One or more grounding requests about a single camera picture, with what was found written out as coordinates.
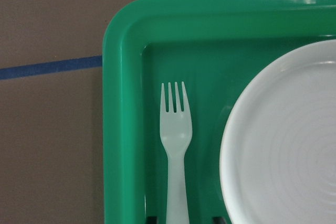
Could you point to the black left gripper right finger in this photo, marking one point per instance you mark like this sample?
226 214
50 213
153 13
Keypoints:
219 220

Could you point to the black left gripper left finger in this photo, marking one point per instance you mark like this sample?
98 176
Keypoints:
151 220

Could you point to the green plastic tray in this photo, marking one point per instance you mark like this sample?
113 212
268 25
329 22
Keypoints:
215 47

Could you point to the pale green plastic fork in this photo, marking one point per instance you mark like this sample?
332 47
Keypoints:
176 133

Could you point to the white round plate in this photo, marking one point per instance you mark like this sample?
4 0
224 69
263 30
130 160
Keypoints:
277 157

